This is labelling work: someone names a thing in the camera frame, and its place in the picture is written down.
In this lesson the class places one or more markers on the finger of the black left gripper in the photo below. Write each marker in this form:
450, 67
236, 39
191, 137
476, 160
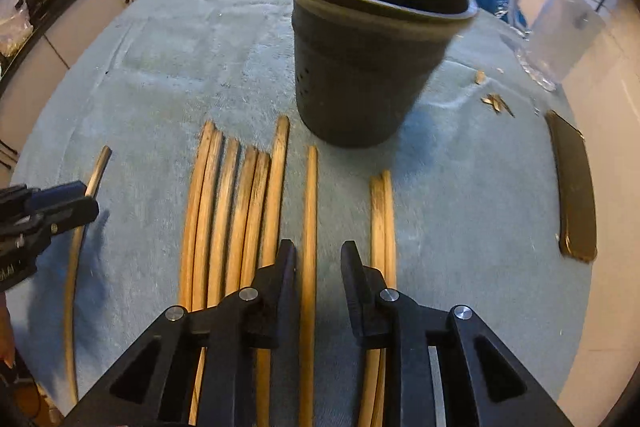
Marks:
59, 209

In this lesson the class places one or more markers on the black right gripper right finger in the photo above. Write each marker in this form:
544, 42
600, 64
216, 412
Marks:
483, 383

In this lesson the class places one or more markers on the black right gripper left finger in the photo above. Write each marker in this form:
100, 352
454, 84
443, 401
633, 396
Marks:
194, 363

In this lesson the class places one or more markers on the dark grey utensil holder cup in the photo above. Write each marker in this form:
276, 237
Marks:
360, 65

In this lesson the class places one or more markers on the grey towel table cover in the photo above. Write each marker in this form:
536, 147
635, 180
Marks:
475, 192

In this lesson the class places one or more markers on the black smartphone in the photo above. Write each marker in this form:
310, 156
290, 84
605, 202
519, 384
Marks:
578, 219

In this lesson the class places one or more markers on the clear glass pitcher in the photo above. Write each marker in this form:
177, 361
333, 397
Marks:
555, 40

